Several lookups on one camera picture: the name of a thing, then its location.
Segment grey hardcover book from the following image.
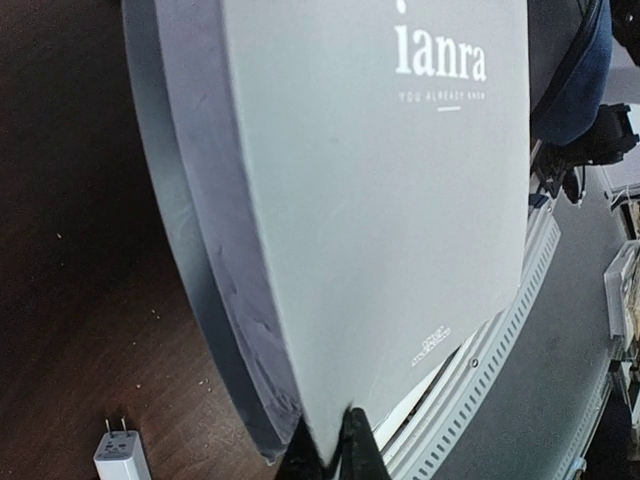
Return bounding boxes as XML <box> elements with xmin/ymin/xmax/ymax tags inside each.
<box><xmin>122</xmin><ymin>1</ymin><xmax>529</xmax><ymax>466</ymax></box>

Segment front aluminium rail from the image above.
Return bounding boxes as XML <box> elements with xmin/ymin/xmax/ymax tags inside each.
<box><xmin>374</xmin><ymin>139</ymin><xmax>616</xmax><ymax>480</ymax></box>

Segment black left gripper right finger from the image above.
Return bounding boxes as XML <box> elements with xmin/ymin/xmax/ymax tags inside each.
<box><xmin>337</xmin><ymin>408</ymin><xmax>390</xmax><ymax>480</ymax></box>

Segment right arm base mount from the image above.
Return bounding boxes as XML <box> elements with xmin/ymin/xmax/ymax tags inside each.
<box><xmin>532</xmin><ymin>103</ymin><xmax>639</xmax><ymax>205</ymax></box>

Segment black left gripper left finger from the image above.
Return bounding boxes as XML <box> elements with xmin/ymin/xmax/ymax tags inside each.
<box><xmin>274</xmin><ymin>417</ymin><xmax>324</xmax><ymax>480</ymax></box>

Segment navy blue student backpack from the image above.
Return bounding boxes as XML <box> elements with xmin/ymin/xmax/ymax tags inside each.
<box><xmin>527</xmin><ymin>0</ymin><xmax>613</xmax><ymax>146</ymax></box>

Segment white power adapter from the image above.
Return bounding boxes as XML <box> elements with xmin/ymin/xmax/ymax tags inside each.
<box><xmin>93</xmin><ymin>417</ymin><xmax>152</xmax><ymax>480</ymax></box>

